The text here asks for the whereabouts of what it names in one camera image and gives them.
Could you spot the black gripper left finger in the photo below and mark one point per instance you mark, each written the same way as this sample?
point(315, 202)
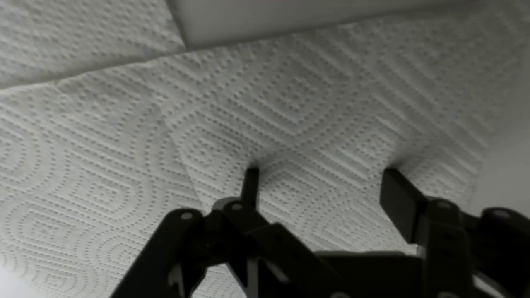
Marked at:
point(265, 258)

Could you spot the white paper towel sheet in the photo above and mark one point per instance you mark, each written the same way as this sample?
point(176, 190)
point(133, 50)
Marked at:
point(90, 164)

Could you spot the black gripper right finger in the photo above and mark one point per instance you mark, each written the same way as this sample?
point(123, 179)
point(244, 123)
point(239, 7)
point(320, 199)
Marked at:
point(457, 245)

